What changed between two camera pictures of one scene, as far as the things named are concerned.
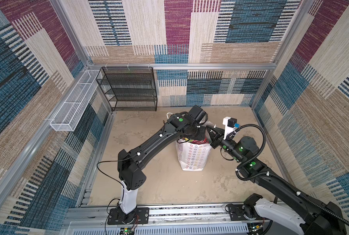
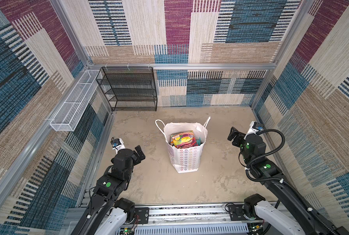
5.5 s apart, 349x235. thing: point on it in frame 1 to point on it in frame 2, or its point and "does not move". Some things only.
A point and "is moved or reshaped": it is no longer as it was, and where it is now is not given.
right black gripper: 218,136 to 238,137
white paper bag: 193,156 is moved or reshaped
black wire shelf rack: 129,89 does not move
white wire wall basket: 67,118 does not move
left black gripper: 202,133 to 137,159
